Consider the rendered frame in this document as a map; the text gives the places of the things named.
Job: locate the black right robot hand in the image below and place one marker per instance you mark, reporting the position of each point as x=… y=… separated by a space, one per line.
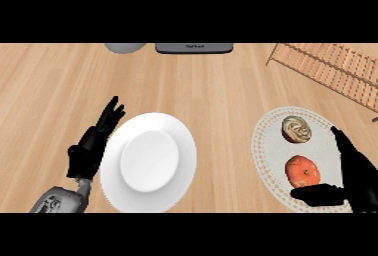
x=359 y=173

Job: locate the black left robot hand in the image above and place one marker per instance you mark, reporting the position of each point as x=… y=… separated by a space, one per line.
x=89 y=146

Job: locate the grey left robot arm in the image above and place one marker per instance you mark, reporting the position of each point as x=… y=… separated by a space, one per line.
x=60 y=198

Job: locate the orange squash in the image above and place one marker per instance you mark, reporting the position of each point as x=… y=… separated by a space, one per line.
x=301 y=171

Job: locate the white round placemat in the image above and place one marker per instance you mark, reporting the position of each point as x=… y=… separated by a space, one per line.
x=275 y=146

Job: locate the white oval plate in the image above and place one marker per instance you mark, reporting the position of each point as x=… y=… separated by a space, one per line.
x=148 y=162

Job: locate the brown frosted cupcake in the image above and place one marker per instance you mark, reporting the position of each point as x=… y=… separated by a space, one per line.
x=295 y=129

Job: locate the grey rounded object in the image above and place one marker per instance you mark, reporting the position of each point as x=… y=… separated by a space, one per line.
x=124 y=47

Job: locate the dark grey flat appliance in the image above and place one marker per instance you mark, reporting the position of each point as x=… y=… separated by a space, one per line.
x=193 y=48

